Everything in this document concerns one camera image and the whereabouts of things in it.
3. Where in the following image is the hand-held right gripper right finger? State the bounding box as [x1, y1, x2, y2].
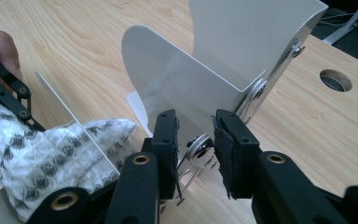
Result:
[213, 109, 349, 224]

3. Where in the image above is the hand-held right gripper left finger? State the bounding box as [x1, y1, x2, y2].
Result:
[103, 108, 181, 224]

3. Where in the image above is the white black patterned knitted cloth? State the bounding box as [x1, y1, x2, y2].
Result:
[0, 96, 137, 223]

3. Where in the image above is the grey metal expandable rack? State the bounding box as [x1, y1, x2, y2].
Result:
[35, 0, 329, 206]

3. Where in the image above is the white desk frame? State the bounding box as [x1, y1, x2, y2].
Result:
[322, 0, 358, 47]

